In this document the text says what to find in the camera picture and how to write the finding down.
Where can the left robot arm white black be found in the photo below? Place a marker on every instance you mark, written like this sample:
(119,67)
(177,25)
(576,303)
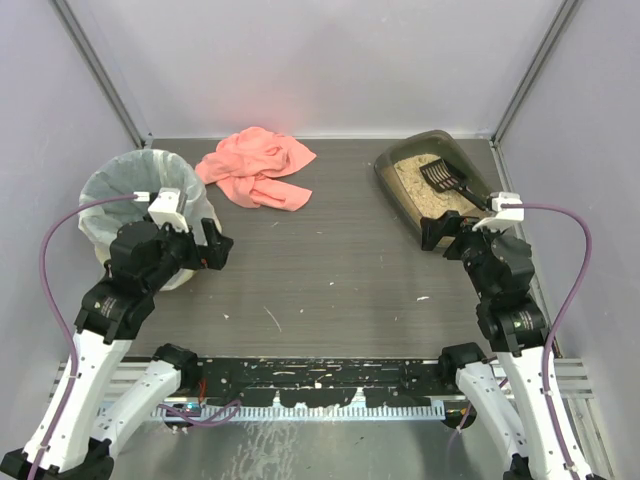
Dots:
(74,440)

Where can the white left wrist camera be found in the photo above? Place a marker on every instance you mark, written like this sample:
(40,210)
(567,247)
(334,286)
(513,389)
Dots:
(168,208)

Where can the left aluminium frame post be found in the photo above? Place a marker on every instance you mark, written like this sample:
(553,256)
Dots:
(82,29)

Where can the trash bin with white liner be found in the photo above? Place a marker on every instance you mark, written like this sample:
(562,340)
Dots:
(147,170)

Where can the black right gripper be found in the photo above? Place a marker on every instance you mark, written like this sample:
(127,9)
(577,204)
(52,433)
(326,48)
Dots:
(451,230)

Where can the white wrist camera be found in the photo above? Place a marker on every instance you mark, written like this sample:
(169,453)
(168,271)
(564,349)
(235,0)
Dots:
(168,208)
(506,211)

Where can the white slotted cable duct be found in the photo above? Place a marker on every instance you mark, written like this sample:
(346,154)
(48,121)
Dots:
(354,412)

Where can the pink cloth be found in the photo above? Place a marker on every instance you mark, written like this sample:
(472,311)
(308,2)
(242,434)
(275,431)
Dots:
(248,167)

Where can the aluminium frame post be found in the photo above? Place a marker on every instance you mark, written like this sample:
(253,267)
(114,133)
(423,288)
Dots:
(559,24)
(82,29)

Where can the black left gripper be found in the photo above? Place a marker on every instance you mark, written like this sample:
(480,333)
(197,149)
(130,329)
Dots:
(201,248)

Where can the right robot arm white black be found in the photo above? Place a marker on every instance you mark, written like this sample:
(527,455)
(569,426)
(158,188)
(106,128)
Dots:
(530,425)

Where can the right aluminium frame post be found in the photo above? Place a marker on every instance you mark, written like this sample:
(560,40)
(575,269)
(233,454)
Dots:
(559,24)

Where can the dark translucent litter box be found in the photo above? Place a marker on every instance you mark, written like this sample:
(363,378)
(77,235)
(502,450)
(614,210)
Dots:
(397,170)

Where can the black litter scoop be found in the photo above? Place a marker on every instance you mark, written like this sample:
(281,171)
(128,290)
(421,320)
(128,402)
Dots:
(443,176)

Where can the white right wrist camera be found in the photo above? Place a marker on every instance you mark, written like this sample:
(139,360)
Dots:
(506,211)

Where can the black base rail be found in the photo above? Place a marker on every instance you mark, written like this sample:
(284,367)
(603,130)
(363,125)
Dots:
(319,382)

